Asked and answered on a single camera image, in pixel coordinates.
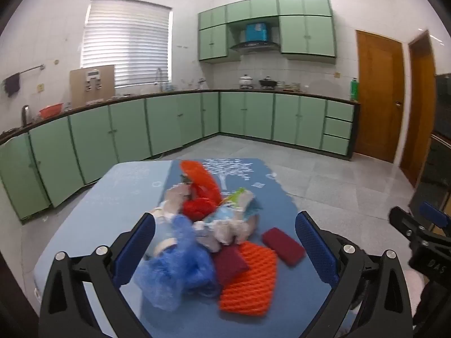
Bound black range hood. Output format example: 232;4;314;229
229;40;280;55

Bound plain wooden door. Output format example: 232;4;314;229
400;30;437;187

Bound green drawer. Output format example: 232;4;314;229
324;118;353;139
326;101;354;122
322;134;350;155

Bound metal towel rail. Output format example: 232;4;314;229
3;64;46;81

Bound light blue table cover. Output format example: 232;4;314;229
33;160;173;338

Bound black glass cabinet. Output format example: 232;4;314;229
416;74;451;219

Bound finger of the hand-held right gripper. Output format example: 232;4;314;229
419;202;451;235
388;206;428;245

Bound green wall cabinets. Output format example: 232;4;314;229
197;0;337;65

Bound clear plastic container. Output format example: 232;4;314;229
148;218;180;257

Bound blue box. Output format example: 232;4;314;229
246;23;267;42

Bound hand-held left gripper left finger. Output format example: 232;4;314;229
39;212;157;338

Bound wooden door with handle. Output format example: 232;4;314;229
354;29;405;163

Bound blue plastic mesh wrap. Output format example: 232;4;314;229
134;215;221;310

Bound green base cabinets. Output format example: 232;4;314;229
0;91;360;224

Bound teal snack wrapper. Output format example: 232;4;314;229
215;187;263;222

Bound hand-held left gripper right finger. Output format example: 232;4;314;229
295;210;413;338

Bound maroon sponge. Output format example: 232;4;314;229
261;228;306;267

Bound long orange foam net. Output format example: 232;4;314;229
180;160;222;205

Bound dark red cloth pad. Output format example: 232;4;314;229
211;244;249;289

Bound blue tree-print tablecloth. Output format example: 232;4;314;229
139;158;339;338

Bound white tissue paper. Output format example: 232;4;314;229
192;218;259;252

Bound red paper cup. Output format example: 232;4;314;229
181;197;217;221

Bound white window blind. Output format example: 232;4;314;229
81;0;173;88

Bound dark towel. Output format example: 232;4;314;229
3;73;21;98

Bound red basin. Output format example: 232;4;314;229
39;103;65;118

